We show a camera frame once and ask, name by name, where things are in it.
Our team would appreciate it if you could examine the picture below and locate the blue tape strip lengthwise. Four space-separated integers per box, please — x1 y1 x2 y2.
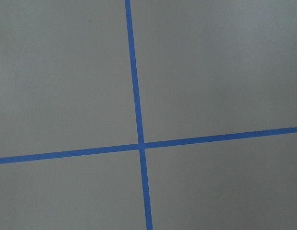
125 0 153 230

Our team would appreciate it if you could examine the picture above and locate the blue tape strip crosswise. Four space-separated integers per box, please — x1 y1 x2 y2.
0 127 297 164

